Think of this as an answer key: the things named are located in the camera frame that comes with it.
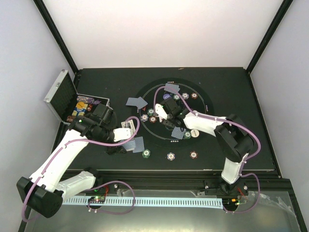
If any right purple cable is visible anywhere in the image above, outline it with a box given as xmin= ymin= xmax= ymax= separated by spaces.
xmin=153 ymin=86 xmax=262 ymax=215

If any blue white poker chip stack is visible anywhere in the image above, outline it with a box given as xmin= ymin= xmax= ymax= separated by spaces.
xmin=167 ymin=153 xmax=175 ymax=161

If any purple round button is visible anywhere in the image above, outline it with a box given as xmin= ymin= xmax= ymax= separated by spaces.
xmin=163 ymin=94 xmax=171 ymax=100

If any white slotted cable duct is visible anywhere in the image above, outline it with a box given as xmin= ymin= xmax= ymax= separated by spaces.
xmin=63 ymin=196 xmax=223 ymax=209

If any aluminium poker chip case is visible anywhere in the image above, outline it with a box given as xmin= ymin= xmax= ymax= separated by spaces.
xmin=44 ymin=70 xmax=110 ymax=125

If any black aluminium rail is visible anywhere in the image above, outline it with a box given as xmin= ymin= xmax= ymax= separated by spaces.
xmin=95 ymin=169 xmax=229 ymax=191

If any blue playing card deck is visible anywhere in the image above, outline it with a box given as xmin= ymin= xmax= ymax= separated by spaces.
xmin=122 ymin=136 xmax=145 ymax=153

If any red brown poker chip stack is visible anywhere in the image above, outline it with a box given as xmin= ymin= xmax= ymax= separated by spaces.
xmin=190 ymin=151 xmax=198 ymax=159

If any purple cable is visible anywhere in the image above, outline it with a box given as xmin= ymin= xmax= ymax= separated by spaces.
xmin=21 ymin=116 xmax=140 ymax=222
xmin=153 ymin=86 xmax=262 ymax=215

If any base circuit board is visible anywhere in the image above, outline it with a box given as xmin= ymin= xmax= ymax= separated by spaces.
xmin=88 ymin=196 xmax=105 ymax=204
xmin=222 ymin=198 xmax=247 ymax=205

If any green poker chip stack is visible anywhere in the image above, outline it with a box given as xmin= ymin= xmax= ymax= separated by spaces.
xmin=142 ymin=149 xmax=151 ymax=159

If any right base circuit board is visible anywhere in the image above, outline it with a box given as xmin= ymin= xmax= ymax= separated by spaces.
xmin=222 ymin=198 xmax=247 ymax=205

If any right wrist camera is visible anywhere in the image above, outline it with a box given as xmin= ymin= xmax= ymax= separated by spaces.
xmin=154 ymin=103 xmax=168 ymax=122

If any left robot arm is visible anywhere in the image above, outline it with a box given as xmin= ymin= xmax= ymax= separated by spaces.
xmin=16 ymin=104 xmax=131 ymax=221

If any left base circuit board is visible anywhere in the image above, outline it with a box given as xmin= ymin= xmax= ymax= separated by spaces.
xmin=88 ymin=196 xmax=105 ymax=204

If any round black poker mat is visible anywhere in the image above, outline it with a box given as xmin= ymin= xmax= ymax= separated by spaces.
xmin=137 ymin=78 xmax=214 ymax=150

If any white round dealer button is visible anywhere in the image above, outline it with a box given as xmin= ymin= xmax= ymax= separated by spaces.
xmin=190 ymin=129 xmax=199 ymax=138

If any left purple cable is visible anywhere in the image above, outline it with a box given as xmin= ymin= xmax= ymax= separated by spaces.
xmin=21 ymin=116 xmax=140 ymax=222

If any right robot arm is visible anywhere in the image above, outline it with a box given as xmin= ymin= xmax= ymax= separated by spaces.
xmin=154 ymin=98 xmax=261 ymax=195

